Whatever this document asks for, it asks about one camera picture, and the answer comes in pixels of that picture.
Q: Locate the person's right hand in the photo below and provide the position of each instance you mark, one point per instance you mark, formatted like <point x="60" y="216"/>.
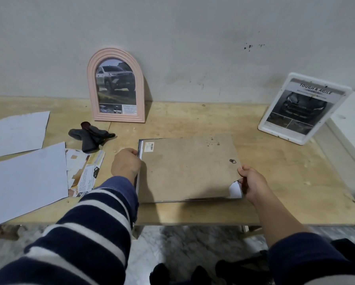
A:
<point x="256" y="185"/>

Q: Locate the brown rectangular backing board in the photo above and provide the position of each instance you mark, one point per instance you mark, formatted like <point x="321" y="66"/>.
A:
<point x="189" y="169"/>

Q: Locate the person's black shoe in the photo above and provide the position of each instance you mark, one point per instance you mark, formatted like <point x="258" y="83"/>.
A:
<point x="159" y="274"/>
<point x="200" y="276"/>

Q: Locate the white cabinet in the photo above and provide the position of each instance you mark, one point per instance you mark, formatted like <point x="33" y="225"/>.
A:
<point x="352" y="121"/>

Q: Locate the black bag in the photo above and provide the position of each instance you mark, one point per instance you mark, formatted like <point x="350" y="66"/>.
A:
<point x="349" y="249"/>

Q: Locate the black stool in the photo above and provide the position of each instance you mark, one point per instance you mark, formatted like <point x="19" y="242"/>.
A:
<point x="242" y="270"/>

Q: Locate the cut brochure pages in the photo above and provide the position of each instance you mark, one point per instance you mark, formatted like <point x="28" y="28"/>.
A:
<point x="85" y="172"/>

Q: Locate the person's right forearm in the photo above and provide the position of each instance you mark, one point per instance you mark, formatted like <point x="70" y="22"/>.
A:
<point x="299" y="249"/>

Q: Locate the double-sided arched brochure picture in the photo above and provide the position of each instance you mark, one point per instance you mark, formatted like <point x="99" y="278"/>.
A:
<point x="116" y="83"/>

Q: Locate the white rectangular photo frame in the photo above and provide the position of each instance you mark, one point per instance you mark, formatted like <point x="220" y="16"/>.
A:
<point x="265" y="129"/>

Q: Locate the black cleaning cloth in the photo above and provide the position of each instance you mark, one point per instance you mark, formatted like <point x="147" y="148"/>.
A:
<point x="90" y="139"/>

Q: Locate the white cut paper sheet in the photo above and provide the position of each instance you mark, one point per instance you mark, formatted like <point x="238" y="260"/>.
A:
<point x="17" y="133"/>

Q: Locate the person's left forearm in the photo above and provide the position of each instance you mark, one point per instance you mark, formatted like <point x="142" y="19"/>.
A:
<point x="85" y="234"/>

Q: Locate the pink arched photo frame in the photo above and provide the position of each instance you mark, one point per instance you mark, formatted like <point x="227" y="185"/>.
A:
<point x="91" y="86"/>

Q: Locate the person's left hand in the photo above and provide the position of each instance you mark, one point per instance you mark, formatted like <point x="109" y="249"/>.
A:
<point x="125" y="164"/>

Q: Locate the large white paper sheet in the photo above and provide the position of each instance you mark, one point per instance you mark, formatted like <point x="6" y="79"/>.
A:
<point x="23" y="181"/>

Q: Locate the grey rectangular photo frame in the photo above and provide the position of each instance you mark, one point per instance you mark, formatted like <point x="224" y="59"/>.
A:
<point x="140" y="151"/>

